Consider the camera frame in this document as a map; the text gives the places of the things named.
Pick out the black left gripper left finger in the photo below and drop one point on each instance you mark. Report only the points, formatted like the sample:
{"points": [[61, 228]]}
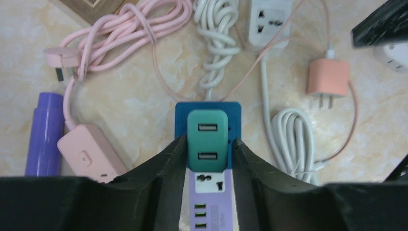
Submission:
{"points": [[147, 198]]}

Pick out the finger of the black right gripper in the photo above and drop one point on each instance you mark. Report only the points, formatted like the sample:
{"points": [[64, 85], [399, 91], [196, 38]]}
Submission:
{"points": [[387, 24]]}

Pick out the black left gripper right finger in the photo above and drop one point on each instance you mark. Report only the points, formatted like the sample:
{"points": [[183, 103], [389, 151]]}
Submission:
{"points": [[268, 199]]}

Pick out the teal charger plug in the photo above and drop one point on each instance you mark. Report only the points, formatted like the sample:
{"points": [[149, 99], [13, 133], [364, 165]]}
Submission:
{"points": [[207, 140]]}

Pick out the blue cube socket adapter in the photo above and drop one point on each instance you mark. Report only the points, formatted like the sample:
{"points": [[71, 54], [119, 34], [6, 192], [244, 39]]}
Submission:
{"points": [[232, 109]]}

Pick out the orange pink charger plug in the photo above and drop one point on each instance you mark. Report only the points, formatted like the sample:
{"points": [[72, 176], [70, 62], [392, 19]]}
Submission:
{"points": [[328, 78]]}

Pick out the purple power strip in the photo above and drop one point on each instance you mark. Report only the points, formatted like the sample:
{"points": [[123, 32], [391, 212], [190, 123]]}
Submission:
{"points": [[208, 202]]}

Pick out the pink power strip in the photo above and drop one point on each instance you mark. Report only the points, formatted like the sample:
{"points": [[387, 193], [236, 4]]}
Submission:
{"points": [[88, 153]]}

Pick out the purple microphone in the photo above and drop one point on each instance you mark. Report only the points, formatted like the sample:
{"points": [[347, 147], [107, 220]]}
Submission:
{"points": [[43, 156]]}

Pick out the white power strip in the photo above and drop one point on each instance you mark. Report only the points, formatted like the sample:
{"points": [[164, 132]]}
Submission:
{"points": [[266, 18]]}

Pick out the wooden chessboard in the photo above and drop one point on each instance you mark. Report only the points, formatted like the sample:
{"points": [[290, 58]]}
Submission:
{"points": [[89, 11]]}

